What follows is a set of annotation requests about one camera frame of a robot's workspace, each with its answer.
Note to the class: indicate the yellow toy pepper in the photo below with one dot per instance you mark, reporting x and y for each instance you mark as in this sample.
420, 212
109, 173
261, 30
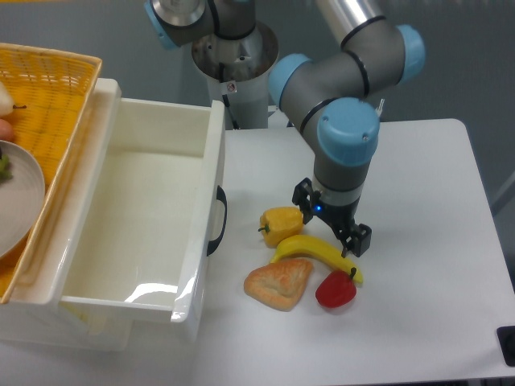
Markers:
279, 223

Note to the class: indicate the red toy pepper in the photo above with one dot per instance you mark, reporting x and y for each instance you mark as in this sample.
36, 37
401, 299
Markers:
337, 289

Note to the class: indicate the white drawer cabinet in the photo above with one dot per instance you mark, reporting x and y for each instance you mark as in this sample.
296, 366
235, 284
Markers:
36, 311

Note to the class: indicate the green toy grapes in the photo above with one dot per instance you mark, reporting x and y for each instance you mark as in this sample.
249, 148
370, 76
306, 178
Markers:
5, 172

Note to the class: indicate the yellow woven basket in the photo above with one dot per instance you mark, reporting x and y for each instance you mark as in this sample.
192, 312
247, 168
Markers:
55, 86

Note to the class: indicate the white toy pear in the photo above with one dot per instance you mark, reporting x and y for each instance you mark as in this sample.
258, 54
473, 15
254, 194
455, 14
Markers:
7, 105

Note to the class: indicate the white plastic drawer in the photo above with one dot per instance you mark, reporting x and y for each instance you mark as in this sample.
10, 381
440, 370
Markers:
142, 253

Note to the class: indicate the dark blue drawer handle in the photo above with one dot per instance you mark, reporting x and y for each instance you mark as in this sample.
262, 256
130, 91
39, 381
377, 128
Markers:
219, 221

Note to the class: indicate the grey plate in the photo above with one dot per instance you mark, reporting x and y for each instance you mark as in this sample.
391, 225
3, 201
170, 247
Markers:
22, 196

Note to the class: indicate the yellow toy banana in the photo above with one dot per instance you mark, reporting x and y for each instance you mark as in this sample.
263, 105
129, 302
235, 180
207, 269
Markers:
320, 250

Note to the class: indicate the toy puff pastry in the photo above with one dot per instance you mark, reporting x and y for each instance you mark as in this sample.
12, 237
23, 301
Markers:
279, 285

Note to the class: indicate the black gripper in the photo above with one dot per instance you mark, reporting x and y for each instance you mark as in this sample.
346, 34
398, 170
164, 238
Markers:
355, 238

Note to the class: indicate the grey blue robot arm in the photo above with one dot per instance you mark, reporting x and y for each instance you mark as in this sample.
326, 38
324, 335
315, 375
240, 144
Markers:
325, 101

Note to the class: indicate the orange toy fruit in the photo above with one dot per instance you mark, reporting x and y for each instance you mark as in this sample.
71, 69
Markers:
6, 131

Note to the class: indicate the black object at table edge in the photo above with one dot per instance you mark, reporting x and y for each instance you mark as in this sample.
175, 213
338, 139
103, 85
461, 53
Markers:
506, 338

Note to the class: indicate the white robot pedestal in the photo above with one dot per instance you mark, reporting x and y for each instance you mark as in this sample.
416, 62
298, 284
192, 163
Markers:
237, 73

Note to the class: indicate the metal mounting bracket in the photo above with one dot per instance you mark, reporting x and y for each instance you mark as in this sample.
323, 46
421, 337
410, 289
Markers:
276, 118

